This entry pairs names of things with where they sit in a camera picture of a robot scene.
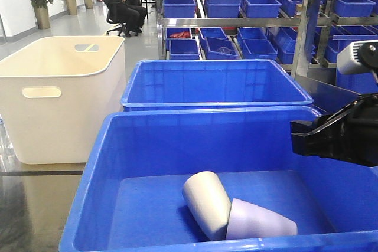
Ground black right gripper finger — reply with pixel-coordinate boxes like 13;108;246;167
290;108;353;159

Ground beige plastic cup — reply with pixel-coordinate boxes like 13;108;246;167
182;171;232;241

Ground metal shelf with blue bins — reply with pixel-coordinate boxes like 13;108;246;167
156;0;377;82

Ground near blue plastic bin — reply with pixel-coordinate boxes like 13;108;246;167
58;106;377;251

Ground lavender plastic cup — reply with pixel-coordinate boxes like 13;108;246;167
226;198;298;240

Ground seated person in black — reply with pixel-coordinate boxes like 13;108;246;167
103;0;147;37

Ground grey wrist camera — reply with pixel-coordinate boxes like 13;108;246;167
337;40;377;75

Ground blue plastic bin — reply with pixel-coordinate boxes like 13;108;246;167
120;60;313;111
58;106;377;251

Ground far blue plastic bin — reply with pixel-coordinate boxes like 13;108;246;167
120;60;313;111

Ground cream plastic bin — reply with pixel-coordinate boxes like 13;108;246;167
1;36;126;164

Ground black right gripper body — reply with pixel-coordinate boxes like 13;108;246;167
340;93;377;167

